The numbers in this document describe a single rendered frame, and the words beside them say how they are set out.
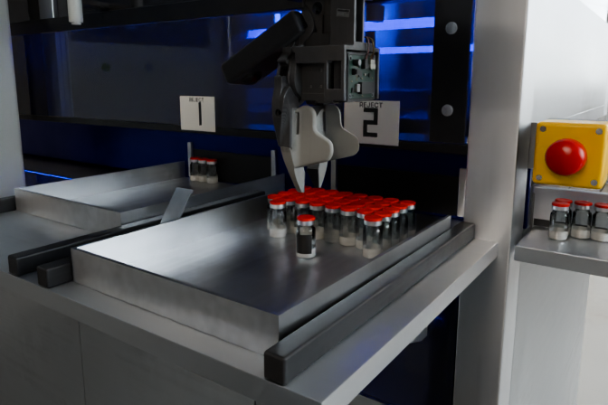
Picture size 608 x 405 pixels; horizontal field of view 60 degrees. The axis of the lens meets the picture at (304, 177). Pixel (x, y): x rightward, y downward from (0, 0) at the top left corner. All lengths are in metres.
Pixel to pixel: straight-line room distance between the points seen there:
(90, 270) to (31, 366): 1.16
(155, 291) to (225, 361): 0.11
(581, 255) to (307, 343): 0.40
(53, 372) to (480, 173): 1.23
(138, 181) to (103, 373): 0.53
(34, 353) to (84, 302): 1.13
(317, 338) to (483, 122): 0.38
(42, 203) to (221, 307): 0.48
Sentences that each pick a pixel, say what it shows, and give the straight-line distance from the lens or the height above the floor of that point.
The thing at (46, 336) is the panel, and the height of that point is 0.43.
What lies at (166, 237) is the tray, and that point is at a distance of 0.63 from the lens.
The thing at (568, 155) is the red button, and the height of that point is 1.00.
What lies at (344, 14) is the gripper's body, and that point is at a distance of 0.52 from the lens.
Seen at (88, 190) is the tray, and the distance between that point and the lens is 0.97.
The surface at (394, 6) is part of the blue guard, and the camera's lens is 0.72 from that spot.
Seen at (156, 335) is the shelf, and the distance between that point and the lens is 0.45.
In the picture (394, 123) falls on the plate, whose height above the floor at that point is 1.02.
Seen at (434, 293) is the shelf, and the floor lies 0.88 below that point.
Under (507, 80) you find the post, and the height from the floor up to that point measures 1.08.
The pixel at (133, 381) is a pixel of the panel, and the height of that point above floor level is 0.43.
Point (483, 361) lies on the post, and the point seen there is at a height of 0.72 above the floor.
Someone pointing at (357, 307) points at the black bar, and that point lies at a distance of 0.43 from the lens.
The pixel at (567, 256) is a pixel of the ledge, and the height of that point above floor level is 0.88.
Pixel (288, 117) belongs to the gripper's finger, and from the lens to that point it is 0.53.
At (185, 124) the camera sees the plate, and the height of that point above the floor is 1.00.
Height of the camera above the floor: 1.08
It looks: 10 degrees down
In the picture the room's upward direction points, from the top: straight up
